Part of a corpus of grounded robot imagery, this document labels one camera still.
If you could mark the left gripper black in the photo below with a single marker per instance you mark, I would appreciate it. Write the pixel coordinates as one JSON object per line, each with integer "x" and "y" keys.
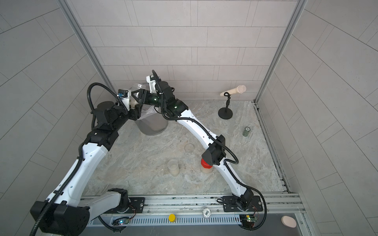
{"x": 132, "y": 109}

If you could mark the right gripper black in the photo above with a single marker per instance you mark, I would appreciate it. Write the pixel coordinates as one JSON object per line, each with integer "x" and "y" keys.
{"x": 142, "y": 96}

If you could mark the grey mesh waste bin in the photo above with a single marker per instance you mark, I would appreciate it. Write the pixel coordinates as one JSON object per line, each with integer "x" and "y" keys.
{"x": 151, "y": 122}

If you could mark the clear jar lid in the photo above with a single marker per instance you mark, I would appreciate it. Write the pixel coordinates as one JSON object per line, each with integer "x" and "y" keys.
{"x": 189, "y": 148}

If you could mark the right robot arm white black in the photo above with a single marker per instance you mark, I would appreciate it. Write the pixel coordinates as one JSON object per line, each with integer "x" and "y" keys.
{"x": 218, "y": 155}

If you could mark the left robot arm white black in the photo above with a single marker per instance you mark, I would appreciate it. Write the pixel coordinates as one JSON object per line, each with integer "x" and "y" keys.
{"x": 63, "y": 213}

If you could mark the red lidded rice jar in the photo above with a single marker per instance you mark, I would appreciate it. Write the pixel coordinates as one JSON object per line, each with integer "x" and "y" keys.
{"x": 205, "y": 167}

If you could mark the clear plastic bin liner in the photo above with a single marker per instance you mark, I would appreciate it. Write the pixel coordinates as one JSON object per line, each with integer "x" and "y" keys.
{"x": 142, "y": 100}

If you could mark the black stand with round base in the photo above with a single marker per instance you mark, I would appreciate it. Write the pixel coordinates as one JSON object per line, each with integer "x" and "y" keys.
{"x": 226, "y": 113}

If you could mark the left circuit board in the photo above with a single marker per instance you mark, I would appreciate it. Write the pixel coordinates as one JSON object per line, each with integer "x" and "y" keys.
{"x": 122, "y": 221}

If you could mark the circuit board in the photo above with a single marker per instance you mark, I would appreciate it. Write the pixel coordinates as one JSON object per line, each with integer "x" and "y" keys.
{"x": 122, "y": 221}
{"x": 248, "y": 221}

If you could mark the yellow round button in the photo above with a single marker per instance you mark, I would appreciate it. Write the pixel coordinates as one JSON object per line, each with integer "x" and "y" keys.
{"x": 172, "y": 218}

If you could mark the right circuit board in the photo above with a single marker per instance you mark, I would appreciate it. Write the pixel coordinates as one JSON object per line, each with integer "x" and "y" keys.
{"x": 248, "y": 221}

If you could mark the pink oval pad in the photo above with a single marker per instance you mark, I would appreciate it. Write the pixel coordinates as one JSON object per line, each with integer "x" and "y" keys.
{"x": 289, "y": 221}

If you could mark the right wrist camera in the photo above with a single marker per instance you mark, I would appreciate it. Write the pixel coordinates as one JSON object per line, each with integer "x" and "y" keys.
{"x": 152, "y": 83}

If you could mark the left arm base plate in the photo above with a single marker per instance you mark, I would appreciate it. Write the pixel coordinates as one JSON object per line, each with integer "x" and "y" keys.
{"x": 136, "y": 205}

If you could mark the beige handle on stand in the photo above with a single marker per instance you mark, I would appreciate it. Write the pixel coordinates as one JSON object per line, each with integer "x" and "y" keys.
{"x": 239, "y": 89}

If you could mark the aluminium rail frame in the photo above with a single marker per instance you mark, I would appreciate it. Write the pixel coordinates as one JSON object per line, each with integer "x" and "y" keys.
{"x": 188, "y": 210}

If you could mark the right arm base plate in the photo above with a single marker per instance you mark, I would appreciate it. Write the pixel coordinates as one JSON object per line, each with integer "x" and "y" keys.
{"x": 229, "y": 204}

